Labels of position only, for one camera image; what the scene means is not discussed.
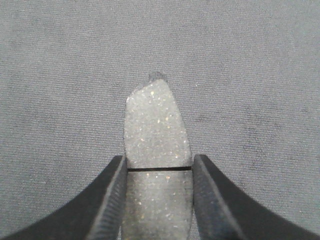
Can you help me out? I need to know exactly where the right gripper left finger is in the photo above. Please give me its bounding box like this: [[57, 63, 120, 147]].
[[6, 155, 128, 240]]

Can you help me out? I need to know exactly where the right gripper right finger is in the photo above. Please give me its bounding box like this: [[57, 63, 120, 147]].
[[192, 154, 320, 240]]

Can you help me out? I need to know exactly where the grey brake pad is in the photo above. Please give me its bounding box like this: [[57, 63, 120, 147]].
[[121, 72, 193, 240]]

